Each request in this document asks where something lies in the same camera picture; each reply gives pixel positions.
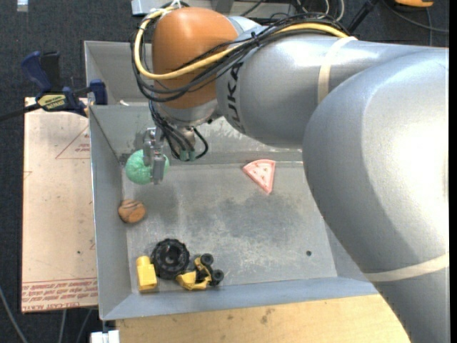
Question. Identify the green ball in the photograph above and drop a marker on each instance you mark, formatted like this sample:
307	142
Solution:
137	172

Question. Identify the grey metal bin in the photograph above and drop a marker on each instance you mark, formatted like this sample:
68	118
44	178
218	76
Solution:
228	220

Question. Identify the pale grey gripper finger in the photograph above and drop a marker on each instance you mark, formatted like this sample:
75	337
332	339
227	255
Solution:
147	154
159	170

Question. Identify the pink triangular toy slice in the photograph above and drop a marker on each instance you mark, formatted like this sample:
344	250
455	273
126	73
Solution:
262	173

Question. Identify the yellow block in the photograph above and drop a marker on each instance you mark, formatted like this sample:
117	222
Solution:
146	275

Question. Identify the brown round toy food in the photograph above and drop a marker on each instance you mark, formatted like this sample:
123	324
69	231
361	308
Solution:
131	211

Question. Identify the yellow toy vehicle black wheels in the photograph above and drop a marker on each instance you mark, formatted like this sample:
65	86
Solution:
200	279

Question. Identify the brown cardboard board red print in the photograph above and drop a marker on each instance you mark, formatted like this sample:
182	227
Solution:
57	209

